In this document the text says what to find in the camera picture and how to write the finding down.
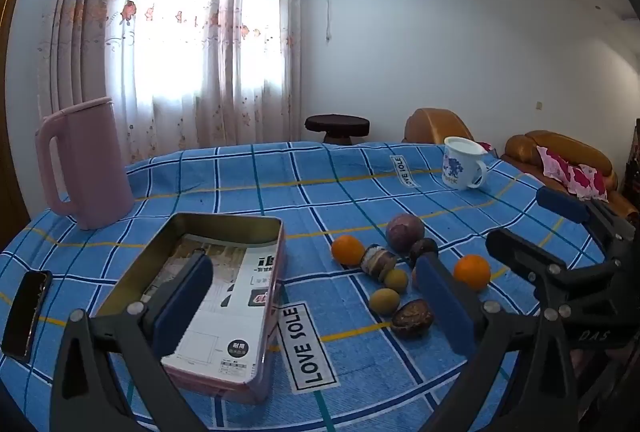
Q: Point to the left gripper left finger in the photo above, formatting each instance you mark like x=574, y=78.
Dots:
x=86, y=394

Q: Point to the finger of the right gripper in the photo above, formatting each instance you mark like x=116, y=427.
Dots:
x=614, y=235
x=525, y=256

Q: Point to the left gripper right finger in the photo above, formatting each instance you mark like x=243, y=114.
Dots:
x=540, y=395

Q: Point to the orange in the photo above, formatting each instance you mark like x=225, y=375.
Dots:
x=474, y=271
x=347, y=250

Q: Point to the brown wrinkled passion fruit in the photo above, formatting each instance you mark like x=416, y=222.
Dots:
x=412, y=320

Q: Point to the dark passion fruit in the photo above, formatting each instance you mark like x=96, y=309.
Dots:
x=420, y=248

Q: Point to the small yellow-green fruit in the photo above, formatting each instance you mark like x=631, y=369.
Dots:
x=397, y=280

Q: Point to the large purple round fruit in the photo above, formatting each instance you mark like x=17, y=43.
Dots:
x=403, y=231

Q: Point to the striped cylindrical cake piece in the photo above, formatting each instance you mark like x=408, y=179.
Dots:
x=377, y=262

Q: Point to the pink floral cloth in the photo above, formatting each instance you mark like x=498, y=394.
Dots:
x=583, y=181

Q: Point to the black smartphone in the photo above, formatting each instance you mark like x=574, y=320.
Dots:
x=23, y=315

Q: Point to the paper sheet in tin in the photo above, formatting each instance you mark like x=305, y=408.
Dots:
x=223, y=339

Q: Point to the pink metal tin box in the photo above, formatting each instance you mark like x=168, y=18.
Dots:
x=226, y=227

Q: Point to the orange leather sofa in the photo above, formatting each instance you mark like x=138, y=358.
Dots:
x=521, y=152

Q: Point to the white blue enamel mug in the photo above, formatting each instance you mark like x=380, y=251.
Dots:
x=463, y=165

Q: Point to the blue plaid tablecloth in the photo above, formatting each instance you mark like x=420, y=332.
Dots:
x=342, y=368

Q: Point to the pink electric kettle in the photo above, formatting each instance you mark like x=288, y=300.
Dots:
x=80, y=164

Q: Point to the dark round stool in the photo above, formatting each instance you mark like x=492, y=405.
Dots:
x=338, y=129

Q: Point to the floral sheer curtain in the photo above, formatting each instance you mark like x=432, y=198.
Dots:
x=181, y=74

